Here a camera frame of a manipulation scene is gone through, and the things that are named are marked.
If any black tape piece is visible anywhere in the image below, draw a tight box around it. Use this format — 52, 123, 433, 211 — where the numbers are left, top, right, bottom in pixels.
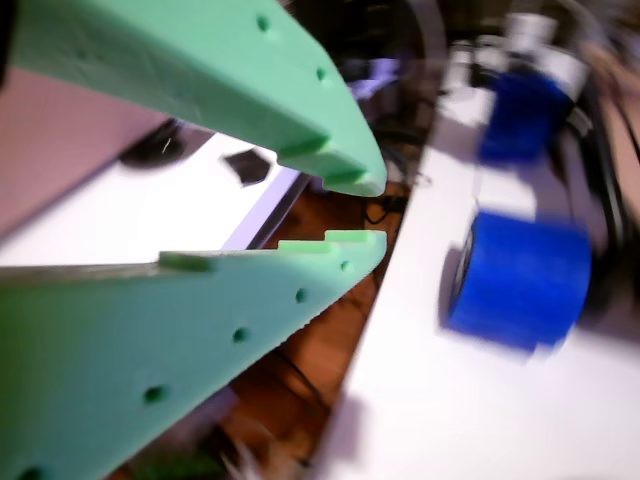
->
222, 148, 272, 190

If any blue rover wheel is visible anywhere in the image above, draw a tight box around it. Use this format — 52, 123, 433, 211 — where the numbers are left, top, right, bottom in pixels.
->
438, 209, 595, 354
477, 69, 571, 164

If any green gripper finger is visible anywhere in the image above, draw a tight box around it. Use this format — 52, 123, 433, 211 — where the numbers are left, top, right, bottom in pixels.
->
0, 229, 388, 480
7, 0, 387, 198

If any wooden microrover chassis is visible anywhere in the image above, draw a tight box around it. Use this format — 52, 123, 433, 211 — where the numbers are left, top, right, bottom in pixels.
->
549, 29, 640, 321

